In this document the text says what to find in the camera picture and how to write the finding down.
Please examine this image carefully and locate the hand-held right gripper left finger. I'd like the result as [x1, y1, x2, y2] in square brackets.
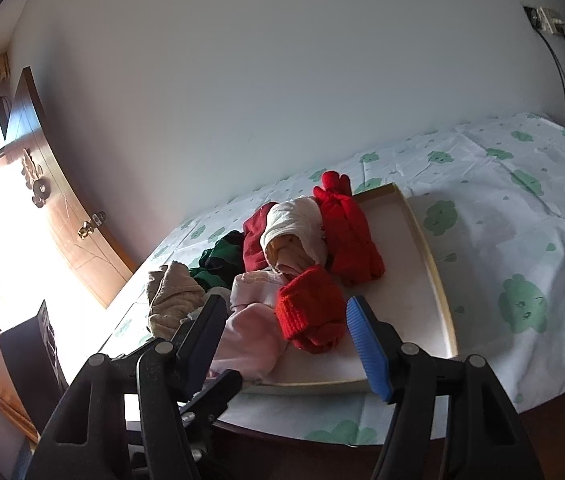
[25, 294, 228, 480]

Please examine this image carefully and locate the pale pink underwear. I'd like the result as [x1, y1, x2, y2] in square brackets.
[207, 270, 288, 381]

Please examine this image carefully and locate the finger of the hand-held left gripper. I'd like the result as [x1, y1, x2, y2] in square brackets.
[178, 370, 243, 434]

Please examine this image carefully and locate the beige underwear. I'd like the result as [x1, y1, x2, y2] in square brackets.
[146, 261, 208, 341]

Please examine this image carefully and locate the golden door ornament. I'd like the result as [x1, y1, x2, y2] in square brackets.
[21, 149, 49, 208]

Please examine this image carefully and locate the shallow cardboard tray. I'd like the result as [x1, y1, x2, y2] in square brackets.
[97, 183, 458, 395]

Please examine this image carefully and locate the cream frilled cloth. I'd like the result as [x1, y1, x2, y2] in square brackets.
[267, 237, 313, 277]

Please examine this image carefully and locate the white dotted underwear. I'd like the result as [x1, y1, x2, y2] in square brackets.
[261, 196, 328, 276]

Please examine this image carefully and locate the cloud print tablecloth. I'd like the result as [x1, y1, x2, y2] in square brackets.
[97, 111, 565, 448]

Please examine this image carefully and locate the bright red knit glove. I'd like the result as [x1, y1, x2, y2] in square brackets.
[313, 171, 386, 288]

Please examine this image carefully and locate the brown wooden door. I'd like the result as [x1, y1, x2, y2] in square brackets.
[5, 66, 138, 309]

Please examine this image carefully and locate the dark wooden desk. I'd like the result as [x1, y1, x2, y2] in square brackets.
[212, 385, 565, 480]

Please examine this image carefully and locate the green black striped underwear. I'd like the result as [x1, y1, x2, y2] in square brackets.
[190, 230, 246, 291]

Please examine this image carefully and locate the red knit cloth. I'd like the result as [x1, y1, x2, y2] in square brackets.
[276, 265, 347, 355]

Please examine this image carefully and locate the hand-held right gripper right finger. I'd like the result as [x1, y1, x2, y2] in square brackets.
[347, 295, 546, 480]

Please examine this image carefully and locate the dark red underwear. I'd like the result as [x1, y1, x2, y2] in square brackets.
[242, 202, 279, 273]

